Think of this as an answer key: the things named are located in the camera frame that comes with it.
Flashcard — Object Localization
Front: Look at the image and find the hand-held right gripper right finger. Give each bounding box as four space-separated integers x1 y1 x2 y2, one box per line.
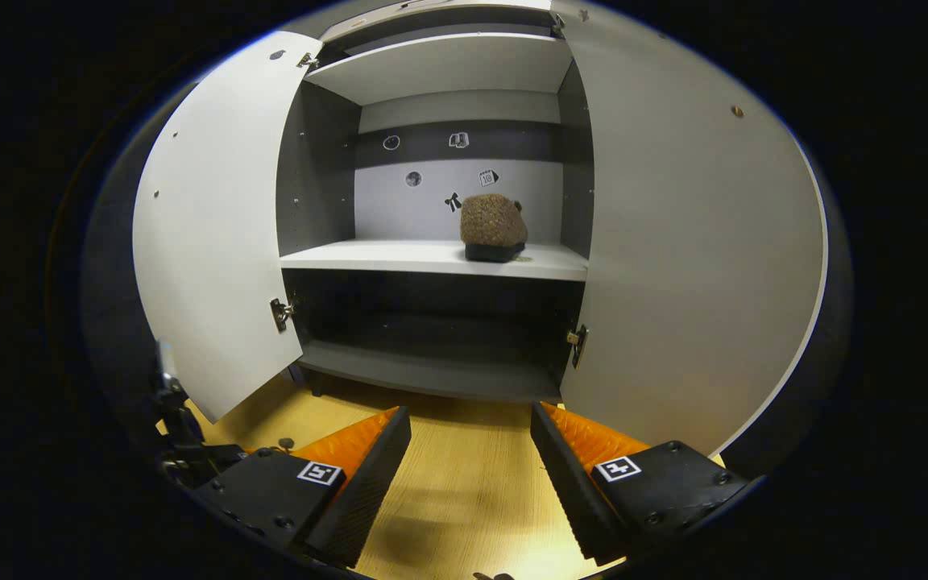
530 401 751 566

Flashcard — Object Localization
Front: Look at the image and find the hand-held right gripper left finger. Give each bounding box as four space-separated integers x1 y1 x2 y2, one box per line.
194 405 412 569

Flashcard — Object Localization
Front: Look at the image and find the white shoe cabinet door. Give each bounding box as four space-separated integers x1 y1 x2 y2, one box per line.
551 0 829 458
132 31 324 424

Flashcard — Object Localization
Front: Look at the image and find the white shoe cabinet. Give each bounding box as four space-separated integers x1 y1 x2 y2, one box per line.
275 0 598 404

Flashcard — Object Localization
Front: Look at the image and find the brown fuzzy shoe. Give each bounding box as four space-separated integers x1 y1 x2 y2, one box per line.
459 193 529 263

